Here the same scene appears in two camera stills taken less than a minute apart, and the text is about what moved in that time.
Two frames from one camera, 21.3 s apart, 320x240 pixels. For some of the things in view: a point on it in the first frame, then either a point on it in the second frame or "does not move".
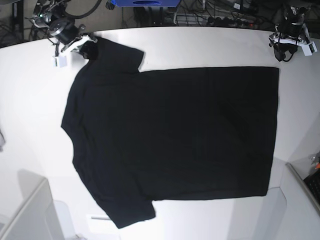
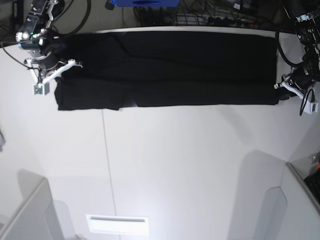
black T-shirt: x=140 y=137 to x=118 y=70
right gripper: x=293 y=30 to x=299 y=81
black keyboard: x=313 y=181 does not move
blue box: x=146 y=3 does not move
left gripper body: x=65 y=31 to x=44 y=67
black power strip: x=226 y=21 does not move
